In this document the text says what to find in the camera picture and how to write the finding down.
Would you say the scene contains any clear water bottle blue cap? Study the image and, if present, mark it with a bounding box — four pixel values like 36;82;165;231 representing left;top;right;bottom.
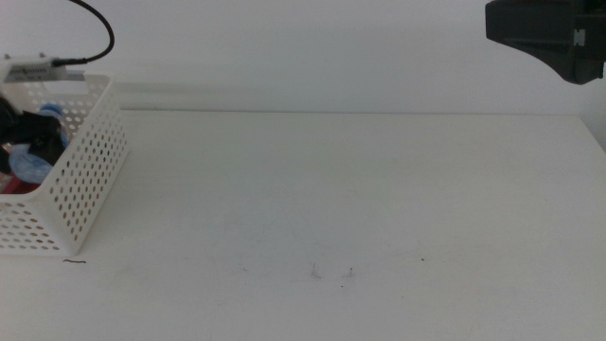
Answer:
8;102;71;186

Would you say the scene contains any red soda can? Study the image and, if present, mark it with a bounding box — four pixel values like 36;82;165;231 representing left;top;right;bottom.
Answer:
0;173;42;195

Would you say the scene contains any white perforated plastic basket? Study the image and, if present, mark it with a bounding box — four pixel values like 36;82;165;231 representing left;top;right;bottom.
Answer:
0;70;130;258

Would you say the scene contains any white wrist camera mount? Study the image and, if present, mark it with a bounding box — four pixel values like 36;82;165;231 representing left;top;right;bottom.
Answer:
0;52;87;85

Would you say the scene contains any black braided camera cable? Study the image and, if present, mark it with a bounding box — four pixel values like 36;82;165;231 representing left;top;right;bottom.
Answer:
50;0;116;66

